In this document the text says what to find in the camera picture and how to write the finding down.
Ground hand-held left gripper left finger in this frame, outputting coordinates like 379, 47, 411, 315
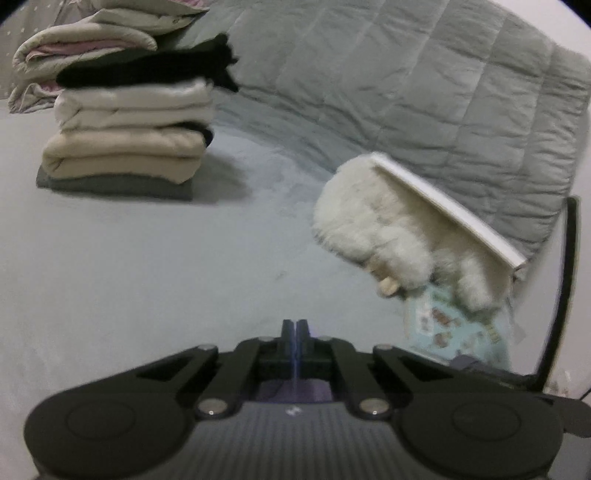
134, 318, 295, 418

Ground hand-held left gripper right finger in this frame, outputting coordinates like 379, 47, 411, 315
297, 318, 455, 420

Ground purple pants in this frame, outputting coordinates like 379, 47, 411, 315
256, 376, 334, 402

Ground bear print picture book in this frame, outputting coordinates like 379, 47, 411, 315
403, 281, 525, 370

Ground white plush toy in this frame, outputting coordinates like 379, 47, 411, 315
313, 154, 497, 311

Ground white book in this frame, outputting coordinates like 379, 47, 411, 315
368, 152, 528, 301

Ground folded beige garment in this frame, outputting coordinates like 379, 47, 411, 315
42, 124, 207, 183

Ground dark object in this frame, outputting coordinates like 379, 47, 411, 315
505, 369, 591, 437

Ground folded white garment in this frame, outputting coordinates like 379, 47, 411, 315
54, 79, 215, 132

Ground folded black garment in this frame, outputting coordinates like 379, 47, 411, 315
55, 33, 240, 92

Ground folded grey pink quilt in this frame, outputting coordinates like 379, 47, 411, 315
7, 21, 160, 114

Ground star print curtain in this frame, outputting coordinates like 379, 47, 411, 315
0, 0, 65, 100

